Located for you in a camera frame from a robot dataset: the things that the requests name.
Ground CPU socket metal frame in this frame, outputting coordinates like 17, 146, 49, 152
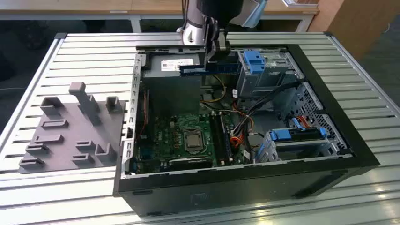
182, 128, 209, 155

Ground wooden cabinet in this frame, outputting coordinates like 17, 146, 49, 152
309, 0, 400, 61

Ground grey parts rack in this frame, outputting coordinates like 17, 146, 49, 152
18, 82, 131, 174

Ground black RAM slot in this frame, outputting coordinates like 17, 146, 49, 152
210, 112, 227, 165

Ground round grey case speaker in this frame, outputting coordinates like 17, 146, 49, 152
249, 133, 267, 148

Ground wooden desk white frame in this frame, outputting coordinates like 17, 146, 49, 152
0, 0, 321, 33

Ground grey power supply unit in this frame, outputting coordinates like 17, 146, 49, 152
142, 54, 207, 113

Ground multicoloured wire bundle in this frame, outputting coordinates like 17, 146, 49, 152
231, 109, 255, 141

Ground blue RAM stick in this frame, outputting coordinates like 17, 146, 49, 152
181, 62, 242, 76

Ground blue disk carrier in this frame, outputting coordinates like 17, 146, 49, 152
270, 127, 329, 143

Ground thick black cable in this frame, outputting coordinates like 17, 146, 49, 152
246, 81, 303, 117

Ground silver CPU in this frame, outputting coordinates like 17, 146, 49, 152
187, 135, 205, 150

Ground yellow power wires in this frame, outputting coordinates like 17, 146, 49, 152
201, 78, 229, 104

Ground black open PC case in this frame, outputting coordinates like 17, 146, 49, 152
113, 44, 381, 218

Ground orange flat data cable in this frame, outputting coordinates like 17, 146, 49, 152
230, 136, 246, 149

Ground thin red wire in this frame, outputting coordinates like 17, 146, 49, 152
141, 90, 151, 138

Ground blue plastic drive latch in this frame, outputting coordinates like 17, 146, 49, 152
243, 51, 266, 74

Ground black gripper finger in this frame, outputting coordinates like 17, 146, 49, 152
205, 15, 221, 64
218, 32, 231, 63

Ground green motherboard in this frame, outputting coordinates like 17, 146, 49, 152
134, 112, 249, 175

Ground grey metal disk bay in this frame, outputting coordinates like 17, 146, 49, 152
255, 126, 354, 165

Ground black graphics card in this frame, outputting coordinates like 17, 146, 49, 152
169, 156, 214, 169

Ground orange disk wire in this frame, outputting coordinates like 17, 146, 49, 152
297, 116, 314, 129

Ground grey metal drive cage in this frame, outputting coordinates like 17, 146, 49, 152
235, 50, 306, 100

